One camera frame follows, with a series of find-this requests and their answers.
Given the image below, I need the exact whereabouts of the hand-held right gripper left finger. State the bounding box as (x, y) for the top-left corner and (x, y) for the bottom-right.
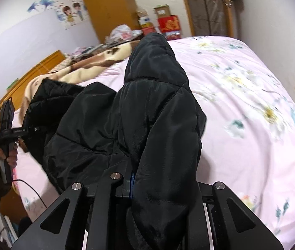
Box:
(11, 167), (133, 250)

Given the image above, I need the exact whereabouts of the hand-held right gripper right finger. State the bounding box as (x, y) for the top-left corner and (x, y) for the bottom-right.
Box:
(189, 182), (284, 250)

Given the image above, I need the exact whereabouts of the black padded hooded jacket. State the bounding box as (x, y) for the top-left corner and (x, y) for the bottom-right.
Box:
(22, 32), (207, 250)

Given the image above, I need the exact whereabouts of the person's left hand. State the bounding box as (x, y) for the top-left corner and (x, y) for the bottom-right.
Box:
(0, 143), (18, 169)

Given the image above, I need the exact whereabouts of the wooden headboard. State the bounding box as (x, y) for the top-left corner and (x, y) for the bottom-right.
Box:
(0, 49), (66, 157)

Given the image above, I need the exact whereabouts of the brown plush blanket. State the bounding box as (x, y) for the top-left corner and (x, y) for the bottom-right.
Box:
(20, 40), (138, 125)

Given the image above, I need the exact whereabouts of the pink floral bed sheet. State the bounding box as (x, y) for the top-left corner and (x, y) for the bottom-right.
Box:
(12, 35), (295, 243)

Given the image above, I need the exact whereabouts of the white plastic bag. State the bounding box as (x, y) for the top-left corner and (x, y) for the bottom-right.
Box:
(109, 24), (134, 41)

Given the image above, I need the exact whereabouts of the wooden wardrobe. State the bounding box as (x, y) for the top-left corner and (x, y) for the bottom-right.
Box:
(78, 0), (141, 45)

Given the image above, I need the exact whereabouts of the red gift box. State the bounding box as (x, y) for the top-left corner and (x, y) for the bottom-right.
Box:
(157, 16), (182, 34)

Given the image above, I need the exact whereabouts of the snack bag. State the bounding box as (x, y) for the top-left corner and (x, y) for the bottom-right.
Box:
(136, 9), (151, 29)

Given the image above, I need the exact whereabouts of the cardboard box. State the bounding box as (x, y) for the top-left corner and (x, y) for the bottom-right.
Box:
(153, 5), (171, 19)

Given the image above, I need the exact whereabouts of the wooden door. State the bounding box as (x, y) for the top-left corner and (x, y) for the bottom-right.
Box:
(177, 0), (234, 38)

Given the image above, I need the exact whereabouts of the black cable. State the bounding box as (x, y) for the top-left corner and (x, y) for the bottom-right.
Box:
(12, 179), (48, 209)

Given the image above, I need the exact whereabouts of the cartoon wall sticker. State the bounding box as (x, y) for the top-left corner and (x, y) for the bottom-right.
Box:
(29, 0), (88, 31)

